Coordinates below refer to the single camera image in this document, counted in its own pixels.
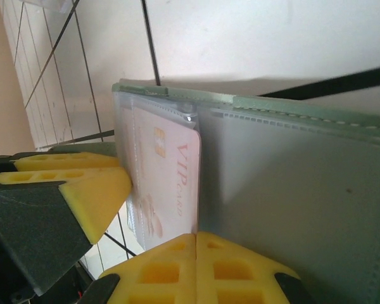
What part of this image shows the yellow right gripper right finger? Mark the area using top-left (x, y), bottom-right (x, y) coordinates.
top-left (195, 231), bottom-right (308, 304)

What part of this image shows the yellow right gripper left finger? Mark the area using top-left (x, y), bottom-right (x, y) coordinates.
top-left (96, 232), bottom-right (198, 304)

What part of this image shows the white VIP card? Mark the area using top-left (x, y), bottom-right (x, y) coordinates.
top-left (119, 106), bottom-right (203, 251)

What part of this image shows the green card holder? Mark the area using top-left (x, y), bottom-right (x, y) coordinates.
top-left (52, 78), bottom-right (380, 304)

